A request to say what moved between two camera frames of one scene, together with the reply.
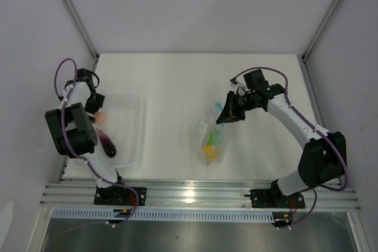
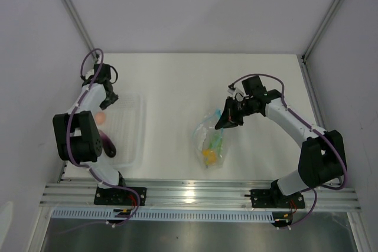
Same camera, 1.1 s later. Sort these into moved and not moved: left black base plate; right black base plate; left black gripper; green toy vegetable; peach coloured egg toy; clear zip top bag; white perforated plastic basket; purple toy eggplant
Moved: green toy vegetable; left black gripper; clear zip top bag
Not moved: right black base plate; white perforated plastic basket; purple toy eggplant; peach coloured egg toy; left black base plate
